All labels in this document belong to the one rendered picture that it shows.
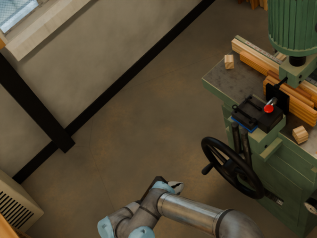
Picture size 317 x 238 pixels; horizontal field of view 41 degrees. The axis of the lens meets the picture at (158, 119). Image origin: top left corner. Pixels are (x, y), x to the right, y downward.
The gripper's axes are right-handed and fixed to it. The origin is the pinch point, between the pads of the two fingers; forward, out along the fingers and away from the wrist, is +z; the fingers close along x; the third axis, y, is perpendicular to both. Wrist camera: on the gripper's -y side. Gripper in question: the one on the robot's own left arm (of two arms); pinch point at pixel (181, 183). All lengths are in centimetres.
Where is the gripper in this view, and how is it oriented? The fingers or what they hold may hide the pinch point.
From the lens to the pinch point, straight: 156.9
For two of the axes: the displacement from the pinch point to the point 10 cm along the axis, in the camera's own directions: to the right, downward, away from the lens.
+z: 7.4, -3.1, 6.0
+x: 6.6, 5.4, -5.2
